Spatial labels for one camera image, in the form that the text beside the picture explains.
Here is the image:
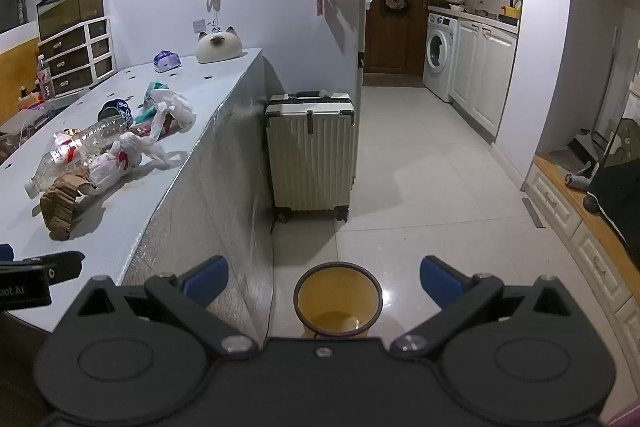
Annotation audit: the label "blue tissue pack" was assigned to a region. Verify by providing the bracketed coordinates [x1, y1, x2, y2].
[152, 50, 182, 74]

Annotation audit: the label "white kitchen base cabinets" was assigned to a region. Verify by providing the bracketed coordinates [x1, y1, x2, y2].
[448, 18, 519, 143]

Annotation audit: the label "crushed blue can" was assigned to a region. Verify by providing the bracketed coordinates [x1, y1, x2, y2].
[97, 99, 135, 126]

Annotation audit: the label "water bottle red label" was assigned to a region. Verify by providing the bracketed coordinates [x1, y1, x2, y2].
[36, 54, 56, 102]

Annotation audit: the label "black bag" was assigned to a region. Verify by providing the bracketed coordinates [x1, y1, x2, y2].
[582, 117, 640, 269]

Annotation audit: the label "colourful small box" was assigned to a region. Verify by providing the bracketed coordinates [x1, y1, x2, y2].
[17, 87, 44, 110]

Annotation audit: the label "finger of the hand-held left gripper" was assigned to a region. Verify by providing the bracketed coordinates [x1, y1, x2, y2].
[30, 251, 85, 284]

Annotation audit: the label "clear plastic bottle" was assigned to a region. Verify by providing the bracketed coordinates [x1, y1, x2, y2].
[25, 114, 132, 199]

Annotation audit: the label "yellow trash bin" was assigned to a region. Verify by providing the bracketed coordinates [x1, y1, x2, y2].
[292, 261, 383, 340]

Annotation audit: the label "glass tank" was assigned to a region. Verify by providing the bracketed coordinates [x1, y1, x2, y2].
[36, 0, 107, 42]

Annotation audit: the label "white washing machine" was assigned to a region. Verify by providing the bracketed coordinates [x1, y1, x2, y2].
[422, 12, 460, 103]

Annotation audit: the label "cat-shaped ceramic ornament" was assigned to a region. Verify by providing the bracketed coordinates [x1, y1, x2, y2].
[195, 26, 245, 64]

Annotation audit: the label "crumpled brown paper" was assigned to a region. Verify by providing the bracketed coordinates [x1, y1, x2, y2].
[39, 174, 101, 242]

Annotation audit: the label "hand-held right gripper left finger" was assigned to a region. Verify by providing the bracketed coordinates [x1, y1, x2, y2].
[74, 255, 259, 358]

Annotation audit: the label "cream suitcase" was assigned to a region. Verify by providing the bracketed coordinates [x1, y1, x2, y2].
[264, 90, 359, 223]

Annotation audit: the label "white red plastic bag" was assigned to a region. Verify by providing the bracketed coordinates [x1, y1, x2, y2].
[87, 132, 173, 196]

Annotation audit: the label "white drawer unit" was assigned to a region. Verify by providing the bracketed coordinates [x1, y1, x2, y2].
[37, 16, 118, 100]

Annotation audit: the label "low cabinet wooden top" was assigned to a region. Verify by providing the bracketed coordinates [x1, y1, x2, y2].
[522, 154, 640, 388]

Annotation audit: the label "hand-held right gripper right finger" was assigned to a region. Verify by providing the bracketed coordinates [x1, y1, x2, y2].
[391, 255, 574, 358]

